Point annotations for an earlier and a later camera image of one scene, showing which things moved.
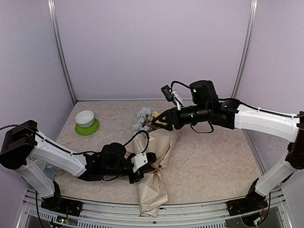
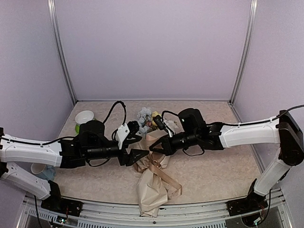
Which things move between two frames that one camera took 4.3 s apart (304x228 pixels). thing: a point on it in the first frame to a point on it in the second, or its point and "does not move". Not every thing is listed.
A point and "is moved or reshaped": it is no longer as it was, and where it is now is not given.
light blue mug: [50, 171] does not move
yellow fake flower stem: [155, 114] does not move
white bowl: [84, 118] does not move
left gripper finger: [147, 167] to [132, 139]
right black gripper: [167, 115] to [164, 140]
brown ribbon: [156, 166] is moved or reshaped
